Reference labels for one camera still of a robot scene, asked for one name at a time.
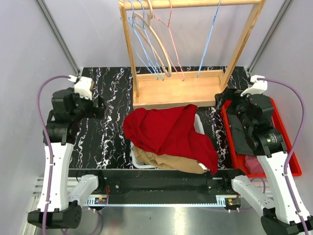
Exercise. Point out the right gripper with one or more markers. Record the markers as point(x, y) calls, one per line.
point(231, 94)

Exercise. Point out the light blue wire hanger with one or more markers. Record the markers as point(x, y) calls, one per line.
point(139, 26)

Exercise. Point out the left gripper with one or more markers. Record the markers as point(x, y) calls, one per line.
point(96, 112)

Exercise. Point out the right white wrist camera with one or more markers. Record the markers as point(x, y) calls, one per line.
point(259, 86)

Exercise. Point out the red dress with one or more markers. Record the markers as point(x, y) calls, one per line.
point(171, 132)

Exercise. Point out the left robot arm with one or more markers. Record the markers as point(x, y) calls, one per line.
point(59, 208)

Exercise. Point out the pink wire hanger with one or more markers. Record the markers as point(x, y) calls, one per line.
point(168, 25)

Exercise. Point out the tan and white garment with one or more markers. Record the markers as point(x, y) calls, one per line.
point(145, 159)

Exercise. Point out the dark striped shirt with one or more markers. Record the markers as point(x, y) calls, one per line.
point(237, 133)

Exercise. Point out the black marble mat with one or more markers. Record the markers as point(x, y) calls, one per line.
point(101, 144)

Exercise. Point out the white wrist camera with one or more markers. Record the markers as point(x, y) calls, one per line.
point(84, 87)
point(259, 86)

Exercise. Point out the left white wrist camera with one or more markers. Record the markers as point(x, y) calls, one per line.
point(84, 87)

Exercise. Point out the blue hanger of red dress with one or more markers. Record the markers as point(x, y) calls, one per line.
point(208, 38)

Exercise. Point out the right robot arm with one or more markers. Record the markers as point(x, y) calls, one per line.
point(284, 213)

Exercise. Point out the wooden clothes rack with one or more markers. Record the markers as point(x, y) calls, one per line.
point(166, 90)

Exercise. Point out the red plastic bin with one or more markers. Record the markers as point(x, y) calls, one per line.
point(238, 161)

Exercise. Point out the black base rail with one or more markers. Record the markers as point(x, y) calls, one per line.
point(162, 188)

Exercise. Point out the white plastic laundry basket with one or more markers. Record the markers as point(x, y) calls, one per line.
point(198, 128)

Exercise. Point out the pink garment in bin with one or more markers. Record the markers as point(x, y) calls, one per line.
point(253, 165)

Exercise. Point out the blue hanger of lemon skirt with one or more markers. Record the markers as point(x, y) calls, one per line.
point(164, 71)

